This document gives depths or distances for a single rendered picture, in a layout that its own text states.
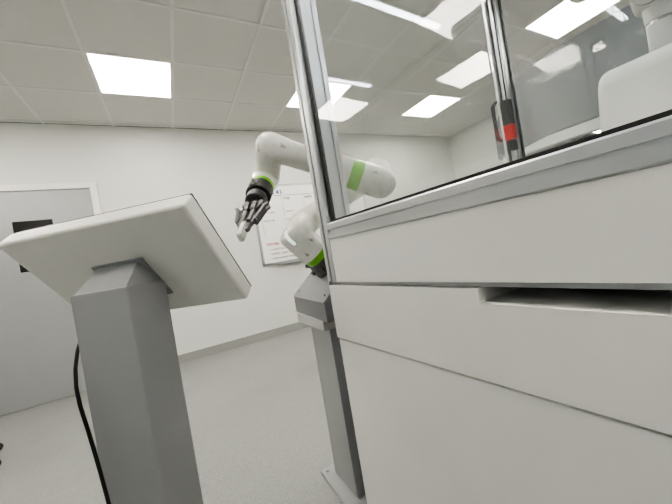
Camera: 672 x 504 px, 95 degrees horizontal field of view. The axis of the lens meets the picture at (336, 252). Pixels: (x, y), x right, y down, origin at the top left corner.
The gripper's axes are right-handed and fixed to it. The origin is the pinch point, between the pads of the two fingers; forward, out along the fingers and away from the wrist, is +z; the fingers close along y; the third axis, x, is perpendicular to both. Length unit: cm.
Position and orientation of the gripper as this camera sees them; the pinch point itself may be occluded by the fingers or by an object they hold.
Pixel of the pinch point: (243, 231)
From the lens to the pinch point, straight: 101.1
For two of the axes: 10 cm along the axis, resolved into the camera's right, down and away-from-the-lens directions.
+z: -0.4, 6.7, -7.5
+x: 2.5, 7.3, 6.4
